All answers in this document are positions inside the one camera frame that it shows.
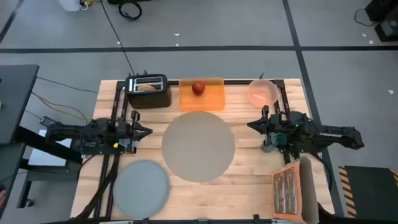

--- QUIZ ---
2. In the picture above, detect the yellow floor cable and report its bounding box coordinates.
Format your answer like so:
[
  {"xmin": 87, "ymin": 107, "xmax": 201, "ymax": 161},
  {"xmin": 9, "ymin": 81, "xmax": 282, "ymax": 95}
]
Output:
[{"xmin": 30, "ymin": 91, "xmax": 90, "ymax": 122}]

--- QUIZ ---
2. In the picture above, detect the orange plastic tray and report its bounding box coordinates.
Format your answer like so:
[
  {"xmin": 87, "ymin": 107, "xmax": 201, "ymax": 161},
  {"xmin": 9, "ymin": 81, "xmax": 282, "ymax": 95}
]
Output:
[{"xmin": 178, "ymin": 77, "xmax": 226, "ymax": 112}]

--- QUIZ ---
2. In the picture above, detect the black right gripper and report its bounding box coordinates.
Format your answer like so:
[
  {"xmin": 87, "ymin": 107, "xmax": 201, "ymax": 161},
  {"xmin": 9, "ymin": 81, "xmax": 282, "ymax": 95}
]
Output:
[{"xmin": 247, "ymin": 105, "xmax": 289, "ymax": 147}]

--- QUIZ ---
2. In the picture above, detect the thin black floor cable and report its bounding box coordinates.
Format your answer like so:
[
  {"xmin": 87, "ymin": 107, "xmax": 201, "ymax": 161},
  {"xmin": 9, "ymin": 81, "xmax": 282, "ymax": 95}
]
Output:
[{"xmin": 35, "ymin": 75, "xmax": 100, "ymax": 95}]

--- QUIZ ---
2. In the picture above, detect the black toaster power cable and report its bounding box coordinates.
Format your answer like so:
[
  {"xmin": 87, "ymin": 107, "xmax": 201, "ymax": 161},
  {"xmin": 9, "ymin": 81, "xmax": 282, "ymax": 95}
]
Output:
[{"xmin": 99, "ymin": 0, "xmax": 136, "ymax": 77}]

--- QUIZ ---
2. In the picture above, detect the coiled black floor cable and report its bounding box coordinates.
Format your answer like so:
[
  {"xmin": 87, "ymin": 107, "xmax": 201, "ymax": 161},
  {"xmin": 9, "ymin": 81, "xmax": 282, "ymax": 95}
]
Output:
[{"xmin": 117, "ymin": 1, "xmax": 143, "ymax": 22}]

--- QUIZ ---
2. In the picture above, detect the black aluminium table frame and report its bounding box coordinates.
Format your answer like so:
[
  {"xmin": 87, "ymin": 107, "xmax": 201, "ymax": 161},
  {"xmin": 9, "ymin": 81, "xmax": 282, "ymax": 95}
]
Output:
[{"xmin": 91, "ymin": 79, "xmax": 294, "ymax": 219}]

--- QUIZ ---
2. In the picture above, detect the round grey placemat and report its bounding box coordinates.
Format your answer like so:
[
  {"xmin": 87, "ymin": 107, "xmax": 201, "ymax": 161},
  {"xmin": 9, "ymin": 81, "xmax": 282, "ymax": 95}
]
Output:
[{"xmin": 161, "ymin": 111, "xmax": 236, "ymax": 183}]

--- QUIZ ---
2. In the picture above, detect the blue-grey round plate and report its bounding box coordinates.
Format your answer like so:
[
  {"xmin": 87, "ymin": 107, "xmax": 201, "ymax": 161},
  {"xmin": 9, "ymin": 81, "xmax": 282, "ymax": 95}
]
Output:
[{"xmin": 113, "ymin": 159, "xmax": 170, "ymax": 219}]

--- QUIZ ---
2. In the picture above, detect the pink translucent bowl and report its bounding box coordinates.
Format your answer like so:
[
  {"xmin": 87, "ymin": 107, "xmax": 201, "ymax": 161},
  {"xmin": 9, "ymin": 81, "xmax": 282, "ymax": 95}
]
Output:
[{"xmin": 248, "ymin": 79, "xmax": 280, "ymax": 109}]

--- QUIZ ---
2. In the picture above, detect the black two-slot toaster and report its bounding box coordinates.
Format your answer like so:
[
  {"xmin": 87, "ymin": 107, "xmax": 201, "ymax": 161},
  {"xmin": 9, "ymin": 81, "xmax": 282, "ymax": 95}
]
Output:
[{"xmin": 124, "ymin": 73, "xmax": 173, "ymax": 110}]

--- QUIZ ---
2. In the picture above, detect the white plastic container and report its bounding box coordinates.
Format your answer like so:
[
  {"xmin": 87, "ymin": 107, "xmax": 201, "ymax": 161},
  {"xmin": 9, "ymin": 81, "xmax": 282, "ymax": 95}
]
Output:
[{"xmin": 58, "ymin": 0, "xmax": 83, "ymax": 12}]

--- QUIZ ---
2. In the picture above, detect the black equipment case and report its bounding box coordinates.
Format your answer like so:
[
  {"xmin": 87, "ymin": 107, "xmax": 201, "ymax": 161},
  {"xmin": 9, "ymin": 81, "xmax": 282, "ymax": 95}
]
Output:
[{"xmin": 354, "ymin": 0, "xmax": 398, "ymax": 43}]

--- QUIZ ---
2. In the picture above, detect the orange cereal box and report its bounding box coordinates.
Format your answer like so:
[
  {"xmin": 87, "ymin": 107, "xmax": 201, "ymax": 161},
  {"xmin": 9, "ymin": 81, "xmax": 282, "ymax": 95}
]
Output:
[{"xmin": 271, "ymin": 156, "xmax": 320, "ymax": 224}]

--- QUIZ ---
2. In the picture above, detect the black desk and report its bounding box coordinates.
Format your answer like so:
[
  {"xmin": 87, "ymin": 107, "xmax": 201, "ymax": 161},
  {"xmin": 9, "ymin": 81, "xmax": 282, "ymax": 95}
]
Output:
[{"xmin": 0, "ymin": 64, "xmax": 83, "ymax": 218}]

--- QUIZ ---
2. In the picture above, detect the black yellow-striped floor mat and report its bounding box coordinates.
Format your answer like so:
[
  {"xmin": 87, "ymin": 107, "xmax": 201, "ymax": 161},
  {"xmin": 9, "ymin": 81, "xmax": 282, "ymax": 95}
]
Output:
[{"xmin": 338, "ymin": 165, "xmax": 398, "ymax": 219}]

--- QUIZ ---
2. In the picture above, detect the red apple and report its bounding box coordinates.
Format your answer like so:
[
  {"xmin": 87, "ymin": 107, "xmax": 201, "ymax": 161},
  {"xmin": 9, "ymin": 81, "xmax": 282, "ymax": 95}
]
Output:
[{"xmin": 191, "ymin": 81, "xmax": 206, "ymax": 96}]

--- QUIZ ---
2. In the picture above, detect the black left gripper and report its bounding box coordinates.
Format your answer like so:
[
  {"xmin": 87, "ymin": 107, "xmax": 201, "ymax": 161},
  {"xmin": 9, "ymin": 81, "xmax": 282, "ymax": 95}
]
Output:
[{"xmin": 116, "ymin": 110, "xmax": 154, "ymax": 154}]

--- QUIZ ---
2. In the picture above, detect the white sheet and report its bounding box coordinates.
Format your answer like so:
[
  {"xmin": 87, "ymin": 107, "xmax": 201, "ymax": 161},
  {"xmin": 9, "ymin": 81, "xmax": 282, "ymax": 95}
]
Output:
[{"xmin": 27, "ymin": 129, "xmax": 74, "ymax": 167}]

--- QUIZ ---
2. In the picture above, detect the black cable bundle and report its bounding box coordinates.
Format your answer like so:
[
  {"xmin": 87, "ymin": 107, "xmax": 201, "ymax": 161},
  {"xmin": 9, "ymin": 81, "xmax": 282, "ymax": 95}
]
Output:
[{"xmin": 75, "ymin": 154, "xmax": 123, "ymax": 219}]

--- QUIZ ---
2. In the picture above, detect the grey cup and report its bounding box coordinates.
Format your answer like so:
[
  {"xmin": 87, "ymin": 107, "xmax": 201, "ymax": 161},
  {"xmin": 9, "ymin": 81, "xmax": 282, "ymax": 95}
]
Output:
[{"xmin": 262, "ymin": 132, "xmax": 285, "ymax": 154}]

